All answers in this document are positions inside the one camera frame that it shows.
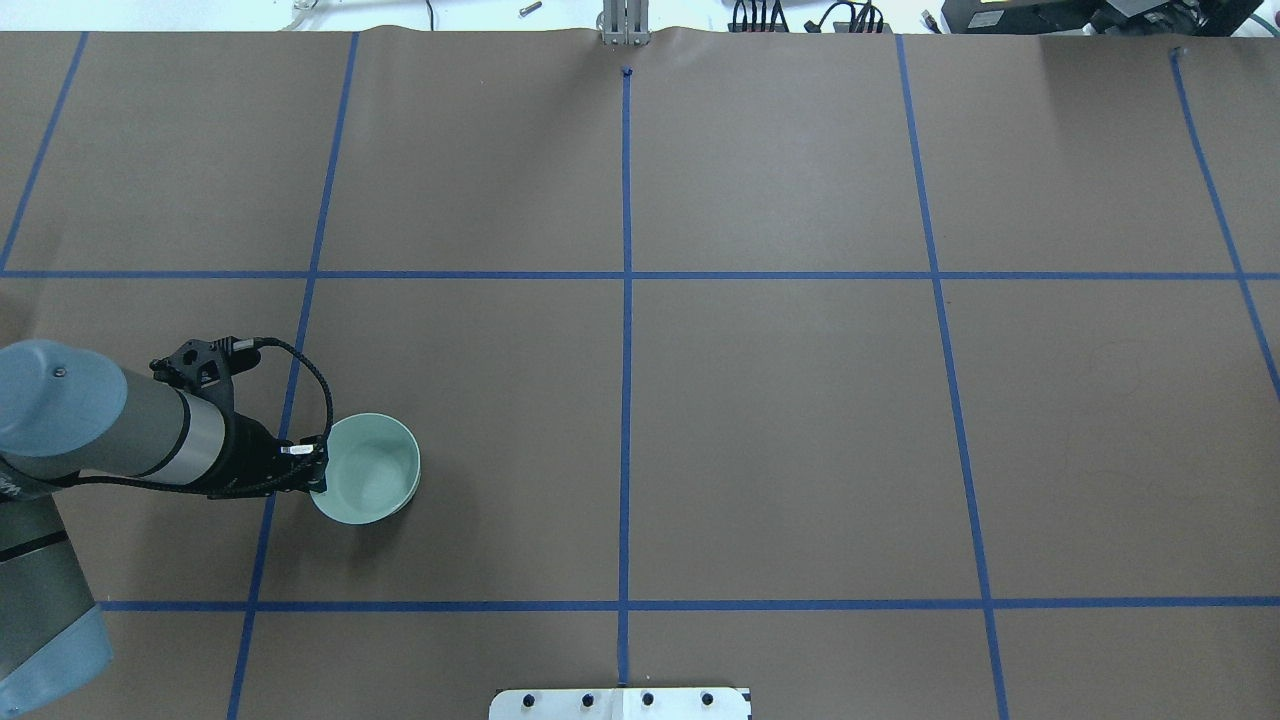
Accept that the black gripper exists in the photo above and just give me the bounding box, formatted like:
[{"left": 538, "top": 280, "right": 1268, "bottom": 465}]
[{"left": 205, "top": 413, "right": 328, "bottom": 498}]

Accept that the mint green bowl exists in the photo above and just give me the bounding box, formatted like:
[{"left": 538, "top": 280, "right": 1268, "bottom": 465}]
[{"left": 308, "top": 413, "right": 422, "bottom": 527}]

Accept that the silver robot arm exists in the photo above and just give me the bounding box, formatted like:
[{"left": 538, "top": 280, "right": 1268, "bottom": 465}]
[{"left": 1, "top": 336, "right": 335, "bottom": 719}]

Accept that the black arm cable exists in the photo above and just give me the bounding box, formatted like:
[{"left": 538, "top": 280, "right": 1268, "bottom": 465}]
[{"left": 255, "top": 337, "right": 335, "bottom": 446}]

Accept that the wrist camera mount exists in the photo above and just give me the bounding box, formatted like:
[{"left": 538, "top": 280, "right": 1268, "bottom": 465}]
[{"left": 148, "top": 336, "right": 261, "bottom": 415}]

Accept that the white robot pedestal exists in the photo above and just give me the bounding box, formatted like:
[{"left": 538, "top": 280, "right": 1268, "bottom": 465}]
[{"left": 488, "top": 685, "right": 753, "bottom": 719}]

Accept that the aluminium frame post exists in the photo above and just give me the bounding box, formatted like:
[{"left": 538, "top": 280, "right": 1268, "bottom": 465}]
[{"left": 596, "top": 0, "right": 652, "bottom": 47}]

